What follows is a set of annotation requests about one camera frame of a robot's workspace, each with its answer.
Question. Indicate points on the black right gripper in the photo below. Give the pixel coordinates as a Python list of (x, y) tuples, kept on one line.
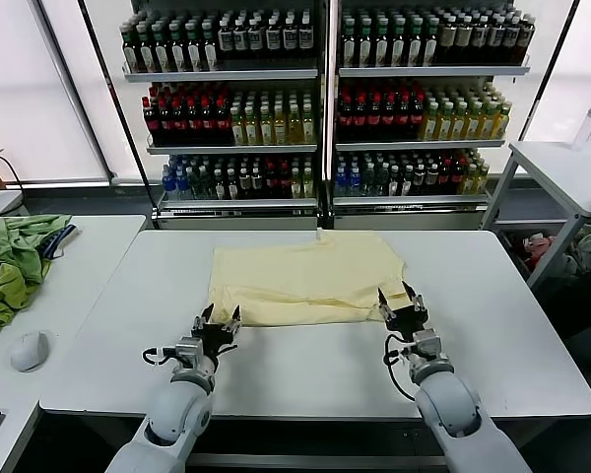
[(406, 322)]

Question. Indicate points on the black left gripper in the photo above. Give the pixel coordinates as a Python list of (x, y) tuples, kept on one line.
[(214, 340)]

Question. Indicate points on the pale yellow t-shirt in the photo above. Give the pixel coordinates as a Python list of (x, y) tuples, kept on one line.
[(300, 276)]

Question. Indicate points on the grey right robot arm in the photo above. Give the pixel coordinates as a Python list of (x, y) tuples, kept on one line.
[(448, 399)]

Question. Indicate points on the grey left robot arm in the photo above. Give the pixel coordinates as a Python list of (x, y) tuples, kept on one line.
[(177, 414)]

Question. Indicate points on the green cap tea bottle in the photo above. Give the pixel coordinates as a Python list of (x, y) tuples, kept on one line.
[(392, 181), (348, 49), (145, 49), (218, 184), (413, 49), (381, 49), (397, 49), (161, 49), (231, 184), (365, 49), (193, 49), (405, 181), (430, 49), (177, 49), (209, 49), (129, 49)]

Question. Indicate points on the white label dark bottle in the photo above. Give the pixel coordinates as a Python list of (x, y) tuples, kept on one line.
[(273, 40), (289, 40), (244, 184), (418, 181), (431, 181), (256, 40), (241, 40), (305, 40), (257, 184), (225, 40)]

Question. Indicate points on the green soda bottle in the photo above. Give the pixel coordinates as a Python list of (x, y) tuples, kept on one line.
[(367, 181), (193, 184), (206, 184), (379, 181)]

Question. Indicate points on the red cap cola bottle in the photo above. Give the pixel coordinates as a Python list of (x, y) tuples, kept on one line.
[(456, 181), (207, 123), (373, 118), (270, 184), (359, 118), (402, 118), (193, 123), (165, 123), (179, 123), (221, 123), (151, 123), (387, 118), (344, 118), (282, 184), (416, 118), (443, 181)]

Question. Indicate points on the blue label water bottle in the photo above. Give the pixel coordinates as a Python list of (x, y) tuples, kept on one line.
[(180, 184), (168, 184), (341, 181), (354, 181)]

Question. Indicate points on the yellow juice bottle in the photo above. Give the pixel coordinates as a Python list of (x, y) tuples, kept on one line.
[(308, 128), (308, 184), (482, 181), (500, 125), (469, 181), (486, 125), (429, 125), (294, 128), (443, 125), (265, 128), (251, 128), (237, 128), (295, 184), (472, 125), (458, 125), (280, 128)]

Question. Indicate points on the pink red cloth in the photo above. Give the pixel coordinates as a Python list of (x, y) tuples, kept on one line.
[(537, 249)]

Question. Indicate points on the navy striped garment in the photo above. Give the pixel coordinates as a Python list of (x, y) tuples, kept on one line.
[(59, 239)]

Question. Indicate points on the white computer mouse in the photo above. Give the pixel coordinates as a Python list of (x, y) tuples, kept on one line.
[(28, 351)]

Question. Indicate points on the grey side table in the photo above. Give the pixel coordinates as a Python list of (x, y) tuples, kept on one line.
[(551, 162)]

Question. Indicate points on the green garment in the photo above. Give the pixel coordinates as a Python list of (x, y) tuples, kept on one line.
[(10, 295)]

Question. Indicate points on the metal bottle shelf rack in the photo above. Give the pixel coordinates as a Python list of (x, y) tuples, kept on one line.
[(216, 75), (423, 72)]

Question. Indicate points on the slim black pole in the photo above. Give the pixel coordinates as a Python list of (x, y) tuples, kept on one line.
[(107, 79), (548, 74)]

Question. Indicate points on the tan label dark bottle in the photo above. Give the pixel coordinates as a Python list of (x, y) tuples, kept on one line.
[(510, 42), (448, 42), (479, 42), (495, 42), (463, 42), (524, 42)]

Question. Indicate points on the grey window mullion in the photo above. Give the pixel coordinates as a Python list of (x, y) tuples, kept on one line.
[(73, 79)]

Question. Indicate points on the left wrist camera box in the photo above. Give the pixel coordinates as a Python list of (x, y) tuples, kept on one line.
[(188, 351)]

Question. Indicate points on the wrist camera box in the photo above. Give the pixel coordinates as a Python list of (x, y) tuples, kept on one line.
[(188, 351), (427, 343)]

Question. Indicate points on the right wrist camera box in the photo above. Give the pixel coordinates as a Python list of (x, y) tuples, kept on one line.
[(427, 343)]

